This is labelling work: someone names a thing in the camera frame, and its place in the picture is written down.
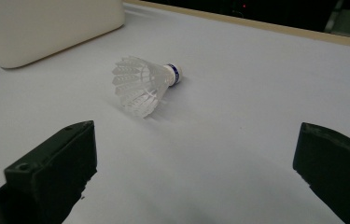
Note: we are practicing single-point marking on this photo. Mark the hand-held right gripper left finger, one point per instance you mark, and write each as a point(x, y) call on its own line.
point(54, 161)

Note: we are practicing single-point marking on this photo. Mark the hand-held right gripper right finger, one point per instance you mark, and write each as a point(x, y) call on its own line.
point(337, 165)

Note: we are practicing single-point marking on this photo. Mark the white feather shuttlecock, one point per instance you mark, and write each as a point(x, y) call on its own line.
point(140, 85)

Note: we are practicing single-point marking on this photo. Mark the white plastic storage bin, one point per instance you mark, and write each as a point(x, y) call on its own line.
point(45, 28)

